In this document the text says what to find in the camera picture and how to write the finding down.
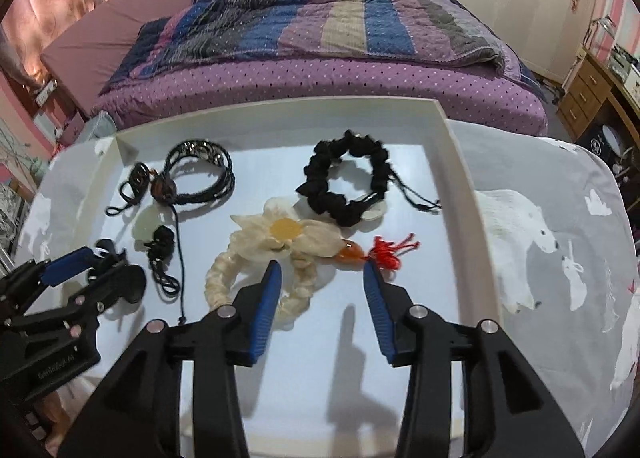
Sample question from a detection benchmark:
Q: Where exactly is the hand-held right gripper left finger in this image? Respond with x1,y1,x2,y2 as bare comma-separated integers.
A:
57,259,284,458

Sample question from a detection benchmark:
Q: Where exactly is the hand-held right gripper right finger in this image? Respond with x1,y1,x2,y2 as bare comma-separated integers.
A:
362,260,586,458

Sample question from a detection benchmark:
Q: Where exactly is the amber pendant black cord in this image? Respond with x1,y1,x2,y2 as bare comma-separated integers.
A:
105,163,188,329

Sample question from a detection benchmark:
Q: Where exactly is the black box with white circle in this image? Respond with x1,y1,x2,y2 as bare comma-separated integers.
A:
582,123,626,169

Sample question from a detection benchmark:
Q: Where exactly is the wooden desk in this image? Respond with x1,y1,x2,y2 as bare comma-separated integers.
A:
555,45,640,179

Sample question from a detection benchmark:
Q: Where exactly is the cream wardrobe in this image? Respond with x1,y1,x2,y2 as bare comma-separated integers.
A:
452,0,601,81

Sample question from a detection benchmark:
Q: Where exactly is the black scrunchie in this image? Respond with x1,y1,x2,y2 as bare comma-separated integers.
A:
295,130,393,227

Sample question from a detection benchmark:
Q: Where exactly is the striped quilt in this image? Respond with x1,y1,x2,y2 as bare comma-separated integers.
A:
100,0,506,93

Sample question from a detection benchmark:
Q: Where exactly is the cream flower scrunchie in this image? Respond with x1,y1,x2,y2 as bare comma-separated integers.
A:
205,197,346,323

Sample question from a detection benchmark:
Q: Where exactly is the desk lamp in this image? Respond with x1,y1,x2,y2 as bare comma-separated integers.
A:
582,15,618,53

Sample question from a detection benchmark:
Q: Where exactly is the pink mattress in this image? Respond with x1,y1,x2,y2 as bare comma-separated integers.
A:
40,0,226,119

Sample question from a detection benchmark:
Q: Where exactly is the grey storage bag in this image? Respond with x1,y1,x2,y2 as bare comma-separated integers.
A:
87,110,118,139

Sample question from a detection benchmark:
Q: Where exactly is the pale green pendant black cord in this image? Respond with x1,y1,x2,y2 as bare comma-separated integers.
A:
132,215,181,299

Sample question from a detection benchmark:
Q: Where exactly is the black braided bracelet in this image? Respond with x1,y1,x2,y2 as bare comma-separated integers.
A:
162,139,236,203

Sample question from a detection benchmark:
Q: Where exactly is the white power strip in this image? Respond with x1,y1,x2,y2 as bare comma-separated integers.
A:
32,80,58,106

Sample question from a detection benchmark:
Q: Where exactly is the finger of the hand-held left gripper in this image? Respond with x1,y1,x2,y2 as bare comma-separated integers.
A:
5,260,132,341
0,247,97,323

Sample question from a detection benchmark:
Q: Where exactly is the person's left forearm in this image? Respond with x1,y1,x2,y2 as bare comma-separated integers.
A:
42,383,86,439

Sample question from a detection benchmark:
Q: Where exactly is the black round accessory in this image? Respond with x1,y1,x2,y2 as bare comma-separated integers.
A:
87,238,148,303

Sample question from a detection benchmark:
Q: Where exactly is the white tray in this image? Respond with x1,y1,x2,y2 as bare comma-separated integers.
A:
92,96,503,458

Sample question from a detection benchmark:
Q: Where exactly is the orange pendant red cord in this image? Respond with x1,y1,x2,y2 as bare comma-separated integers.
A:
336,233,422,271

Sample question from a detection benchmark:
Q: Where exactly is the bed with purple dotted sheet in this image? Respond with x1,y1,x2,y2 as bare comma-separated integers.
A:
90,0,548,139

